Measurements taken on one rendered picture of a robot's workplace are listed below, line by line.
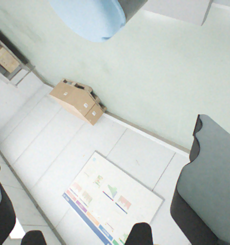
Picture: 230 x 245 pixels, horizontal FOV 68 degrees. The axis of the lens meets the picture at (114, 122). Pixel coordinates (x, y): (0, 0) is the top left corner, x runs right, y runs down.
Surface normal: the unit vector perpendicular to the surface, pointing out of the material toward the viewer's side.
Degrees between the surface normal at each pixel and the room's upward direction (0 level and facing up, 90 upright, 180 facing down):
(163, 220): 90
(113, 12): 88
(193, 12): 3
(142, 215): 89
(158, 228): 90
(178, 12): 3
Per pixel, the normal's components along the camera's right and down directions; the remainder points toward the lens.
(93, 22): -0.56, 0.81
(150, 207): -0.37, -0.50
